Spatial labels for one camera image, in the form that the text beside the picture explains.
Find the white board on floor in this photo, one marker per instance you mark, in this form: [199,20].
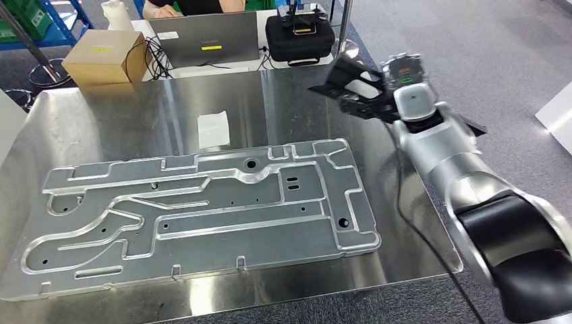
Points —
[558,120]

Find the white plastic bottle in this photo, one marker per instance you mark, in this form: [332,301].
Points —
[116,15]

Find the green plastic bins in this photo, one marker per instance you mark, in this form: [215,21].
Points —
[27,18]

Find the brown cardboard box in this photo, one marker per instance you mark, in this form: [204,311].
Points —
[103,62]

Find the black plastic plate frame part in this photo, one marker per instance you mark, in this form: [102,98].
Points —
[344,71]

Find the white paper sheet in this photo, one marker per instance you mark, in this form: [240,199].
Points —
[213,129]

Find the chrome stanchion post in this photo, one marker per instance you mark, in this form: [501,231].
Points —
[344,27]
[44,73]

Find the white desk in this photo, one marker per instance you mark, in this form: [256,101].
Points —
[250,65]

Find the black remote controller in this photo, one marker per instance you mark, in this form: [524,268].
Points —
[301,15]

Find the person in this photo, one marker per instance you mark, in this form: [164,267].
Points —
[196,5]

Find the person's hand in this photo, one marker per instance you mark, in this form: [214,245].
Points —
[161,12]

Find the blue cart with green bins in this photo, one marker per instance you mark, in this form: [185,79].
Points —
[58,35]

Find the large machined aluminium plate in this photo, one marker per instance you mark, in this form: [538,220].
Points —
[223,241]

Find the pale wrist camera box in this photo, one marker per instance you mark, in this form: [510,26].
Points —
[364,89]

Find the grey laptop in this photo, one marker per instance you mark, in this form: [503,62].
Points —
[205,40]

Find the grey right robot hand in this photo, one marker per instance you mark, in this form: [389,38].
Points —
[406,71]

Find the black carrying case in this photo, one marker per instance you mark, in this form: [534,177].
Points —
[299,47]

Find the stainless steel workbench table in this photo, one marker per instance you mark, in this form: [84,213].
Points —
[290,103]

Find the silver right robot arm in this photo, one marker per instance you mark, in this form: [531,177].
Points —
[456,161]

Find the black camera bracket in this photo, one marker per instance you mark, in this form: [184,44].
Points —
[371,109]

